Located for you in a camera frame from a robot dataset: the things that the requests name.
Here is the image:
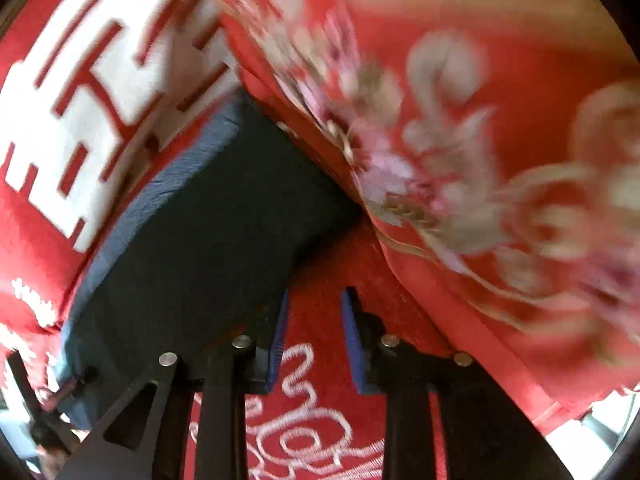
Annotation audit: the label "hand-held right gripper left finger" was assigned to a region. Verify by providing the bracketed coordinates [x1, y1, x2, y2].
[55, 289, 291, 480]

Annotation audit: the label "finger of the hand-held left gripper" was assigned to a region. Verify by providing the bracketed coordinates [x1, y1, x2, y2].
[5, 352, 81, 456]

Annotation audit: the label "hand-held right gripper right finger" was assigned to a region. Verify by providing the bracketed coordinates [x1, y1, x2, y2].
[341, 287, 574, 480]

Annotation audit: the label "black pants with blue lining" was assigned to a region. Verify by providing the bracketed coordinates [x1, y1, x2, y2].
[55, 91, 364, 432]

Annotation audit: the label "red printed blanket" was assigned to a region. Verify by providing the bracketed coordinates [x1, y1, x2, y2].
[0, 0, 453, 480]

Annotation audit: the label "red floral quilt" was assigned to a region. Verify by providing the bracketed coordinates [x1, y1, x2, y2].
[210, 0, 640, 437]

